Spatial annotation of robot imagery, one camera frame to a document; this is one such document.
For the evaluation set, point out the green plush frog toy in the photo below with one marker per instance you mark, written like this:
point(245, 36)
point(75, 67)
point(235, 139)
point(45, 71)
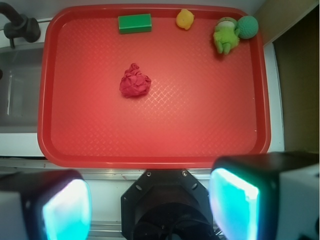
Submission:
point(226, 35)

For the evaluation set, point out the green rectangular block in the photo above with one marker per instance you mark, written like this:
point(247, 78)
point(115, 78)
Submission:
point(138, 23)

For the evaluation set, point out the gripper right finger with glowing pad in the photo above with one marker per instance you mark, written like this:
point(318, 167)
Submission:
point(271, 196)

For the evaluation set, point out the yellow rubber duck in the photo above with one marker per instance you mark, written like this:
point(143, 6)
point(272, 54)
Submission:
point(185, 19)

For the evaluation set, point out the dark sink faucet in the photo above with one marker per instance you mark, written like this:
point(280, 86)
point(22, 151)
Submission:
point(19, 25)

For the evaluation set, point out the red plastic tray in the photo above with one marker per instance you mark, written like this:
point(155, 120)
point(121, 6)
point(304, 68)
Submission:
point(201, 104)

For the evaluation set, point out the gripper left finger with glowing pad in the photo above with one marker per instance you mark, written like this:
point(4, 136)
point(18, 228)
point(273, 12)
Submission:
point(48, 205)

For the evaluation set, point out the teal textured ball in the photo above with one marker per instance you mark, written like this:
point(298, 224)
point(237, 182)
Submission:
point(248, 27)

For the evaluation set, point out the crumpled red paper ball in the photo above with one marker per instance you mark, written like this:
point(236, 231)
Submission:
point(134, 83)

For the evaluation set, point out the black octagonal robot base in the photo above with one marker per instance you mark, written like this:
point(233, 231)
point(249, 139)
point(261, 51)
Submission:
point(167, 205)

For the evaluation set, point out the grey sink basin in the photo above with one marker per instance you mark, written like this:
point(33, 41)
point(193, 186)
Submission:
point(20, 87)

